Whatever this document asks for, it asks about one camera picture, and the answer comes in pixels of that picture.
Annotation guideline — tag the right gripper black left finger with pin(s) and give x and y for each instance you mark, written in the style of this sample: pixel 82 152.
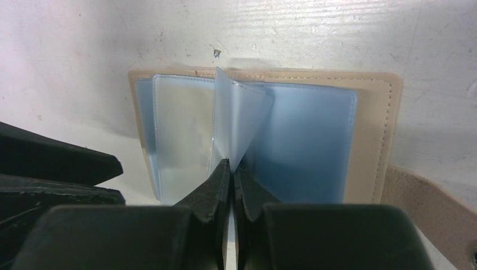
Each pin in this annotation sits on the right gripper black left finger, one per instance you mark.
pixel 192 234

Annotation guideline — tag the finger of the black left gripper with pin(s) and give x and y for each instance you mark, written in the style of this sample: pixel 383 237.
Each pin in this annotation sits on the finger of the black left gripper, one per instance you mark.
pixel 30 155

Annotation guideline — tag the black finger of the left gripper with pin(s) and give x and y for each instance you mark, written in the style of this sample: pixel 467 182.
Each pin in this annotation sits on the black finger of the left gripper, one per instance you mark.
pixel 24 200

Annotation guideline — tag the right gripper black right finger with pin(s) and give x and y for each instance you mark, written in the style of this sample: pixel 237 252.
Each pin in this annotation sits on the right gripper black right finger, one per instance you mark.
pixel 271 234

